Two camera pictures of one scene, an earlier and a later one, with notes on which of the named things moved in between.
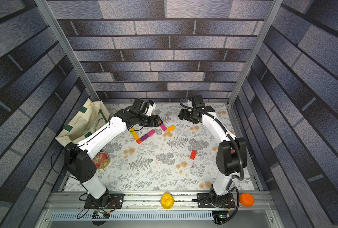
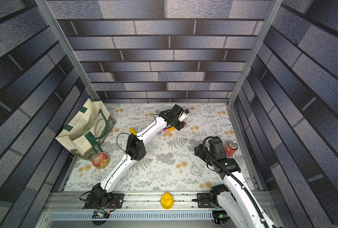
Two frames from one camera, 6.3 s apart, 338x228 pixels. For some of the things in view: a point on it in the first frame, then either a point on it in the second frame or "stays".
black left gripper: x=155 y=121 to x=181 y=126
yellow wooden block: x=134 y=132 stays
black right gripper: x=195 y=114 to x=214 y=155
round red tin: x=101 y=160 stays
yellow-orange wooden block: x=171 y=128 stays
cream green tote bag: x=93 y=117 stays
